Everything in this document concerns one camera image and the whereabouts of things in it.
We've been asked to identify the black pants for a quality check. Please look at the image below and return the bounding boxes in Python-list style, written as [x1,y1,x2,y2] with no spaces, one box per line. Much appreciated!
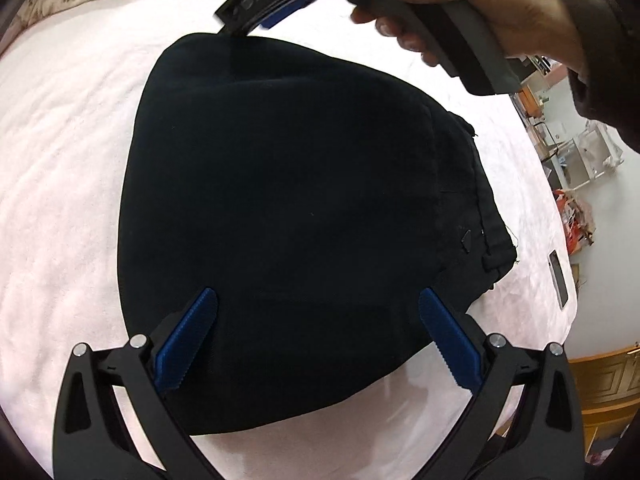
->
[117,34,516,436]

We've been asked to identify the pink bed sheet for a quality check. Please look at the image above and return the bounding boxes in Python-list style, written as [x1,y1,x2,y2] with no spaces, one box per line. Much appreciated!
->
[1,0,577,479]

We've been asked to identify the black phone on bed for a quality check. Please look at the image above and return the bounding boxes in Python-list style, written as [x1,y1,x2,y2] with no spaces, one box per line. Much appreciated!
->
[548,250,570,310]

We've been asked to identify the wooden cabinet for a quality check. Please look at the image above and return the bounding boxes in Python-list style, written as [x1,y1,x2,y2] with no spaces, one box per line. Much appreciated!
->
[570,344,639,463]

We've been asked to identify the dark sleeved right forearm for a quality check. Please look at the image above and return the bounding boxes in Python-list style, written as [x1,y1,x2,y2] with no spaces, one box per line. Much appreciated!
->
[562,0,639,151]

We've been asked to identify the person's right hand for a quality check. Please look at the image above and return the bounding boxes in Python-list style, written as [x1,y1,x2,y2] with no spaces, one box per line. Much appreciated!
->
[349,0,589,77]

